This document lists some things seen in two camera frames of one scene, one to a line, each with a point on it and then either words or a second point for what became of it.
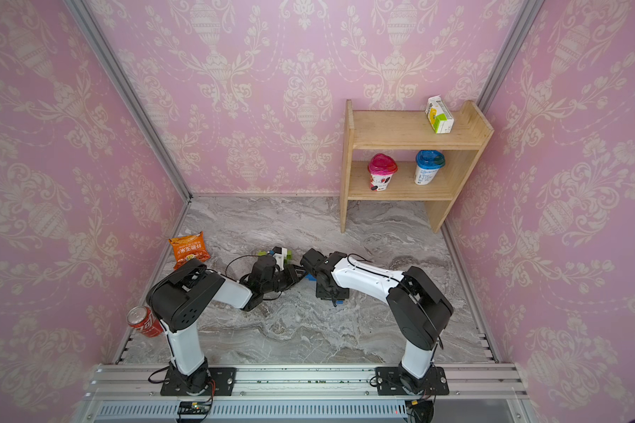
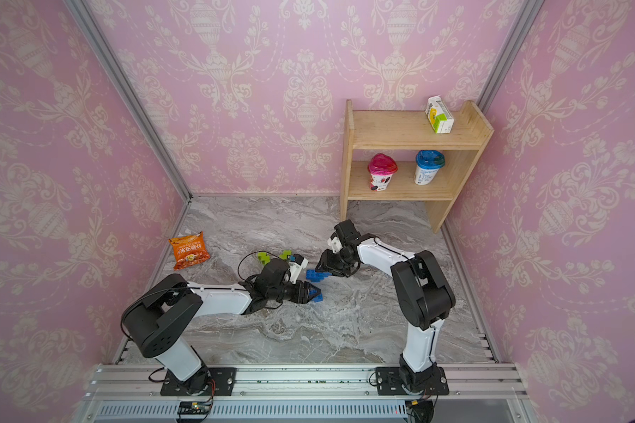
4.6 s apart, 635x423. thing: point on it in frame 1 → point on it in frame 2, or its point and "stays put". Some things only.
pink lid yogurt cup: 381,167 stays put
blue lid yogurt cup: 428,163 stays put
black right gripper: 319,293 → 328,265
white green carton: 439,117 stays put
